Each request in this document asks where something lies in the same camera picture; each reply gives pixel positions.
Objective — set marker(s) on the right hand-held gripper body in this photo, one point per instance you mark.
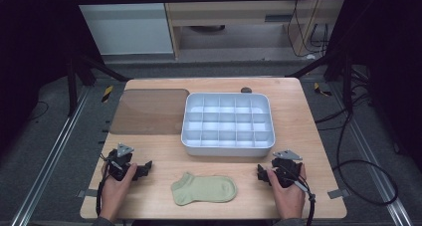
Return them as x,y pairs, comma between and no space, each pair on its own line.
288,171

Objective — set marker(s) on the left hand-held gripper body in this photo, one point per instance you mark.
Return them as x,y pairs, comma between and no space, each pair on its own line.
118,164

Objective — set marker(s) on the light green sock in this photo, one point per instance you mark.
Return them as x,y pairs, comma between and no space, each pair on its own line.
205,189

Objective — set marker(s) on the person's right hand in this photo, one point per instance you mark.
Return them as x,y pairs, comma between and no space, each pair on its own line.
290,201

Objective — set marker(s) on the person's left hand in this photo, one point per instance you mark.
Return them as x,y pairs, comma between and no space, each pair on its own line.
112,196

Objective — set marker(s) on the grey tape piece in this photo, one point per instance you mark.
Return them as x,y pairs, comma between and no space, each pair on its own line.
87,193
338,193

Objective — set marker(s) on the brown translucent lid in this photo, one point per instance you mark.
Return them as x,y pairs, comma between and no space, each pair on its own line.
149,111

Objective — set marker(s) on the white compartment storage box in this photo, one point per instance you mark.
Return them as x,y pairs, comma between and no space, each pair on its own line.
228,121

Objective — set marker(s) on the yellow black striped tape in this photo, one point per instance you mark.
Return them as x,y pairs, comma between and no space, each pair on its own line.
106,93
320,89

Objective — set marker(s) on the small dark round knob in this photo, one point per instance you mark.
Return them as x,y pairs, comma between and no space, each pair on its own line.
246,90

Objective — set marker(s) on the black metal stand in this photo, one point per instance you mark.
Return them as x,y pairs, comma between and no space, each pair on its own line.
345,80
74,83

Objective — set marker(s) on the white cabinet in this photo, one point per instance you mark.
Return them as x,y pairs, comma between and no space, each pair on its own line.
126,30

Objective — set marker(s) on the black curtain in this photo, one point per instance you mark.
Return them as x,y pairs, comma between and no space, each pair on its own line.
391,53
30,53

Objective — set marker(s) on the light wooden desk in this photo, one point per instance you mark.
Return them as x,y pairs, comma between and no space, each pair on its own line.
232,12

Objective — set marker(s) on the metal floor rail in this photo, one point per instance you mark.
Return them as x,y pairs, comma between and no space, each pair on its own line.
49,159
375,166

